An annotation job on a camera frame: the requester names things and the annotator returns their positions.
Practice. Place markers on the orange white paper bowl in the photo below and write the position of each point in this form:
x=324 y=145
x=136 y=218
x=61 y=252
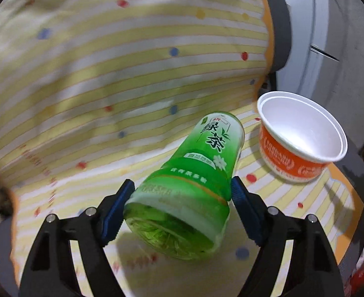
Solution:
x=298 y=138

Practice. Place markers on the grey office chair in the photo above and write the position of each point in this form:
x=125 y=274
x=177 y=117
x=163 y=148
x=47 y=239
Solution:
x=346 y=100

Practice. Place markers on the yellow striped orange-edged cloth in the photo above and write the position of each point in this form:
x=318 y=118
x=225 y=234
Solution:
x=95 y=92

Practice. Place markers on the green tea bottle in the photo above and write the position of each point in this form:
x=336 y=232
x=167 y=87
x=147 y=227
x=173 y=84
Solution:
x=182 y=208

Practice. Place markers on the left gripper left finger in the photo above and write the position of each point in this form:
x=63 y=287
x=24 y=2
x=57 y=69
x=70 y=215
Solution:
x=49 y=269

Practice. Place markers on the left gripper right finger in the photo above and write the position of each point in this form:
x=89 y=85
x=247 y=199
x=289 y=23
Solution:
x=313 y=269

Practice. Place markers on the white refrigerator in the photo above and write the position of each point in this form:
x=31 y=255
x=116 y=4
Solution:
x=316 y=40

